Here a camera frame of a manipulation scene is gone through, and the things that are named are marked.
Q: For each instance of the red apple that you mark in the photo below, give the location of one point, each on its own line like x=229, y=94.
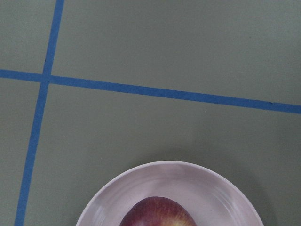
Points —
x=157, y=211

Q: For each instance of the pink plate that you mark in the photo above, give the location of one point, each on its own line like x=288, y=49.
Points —
x=208, y=197

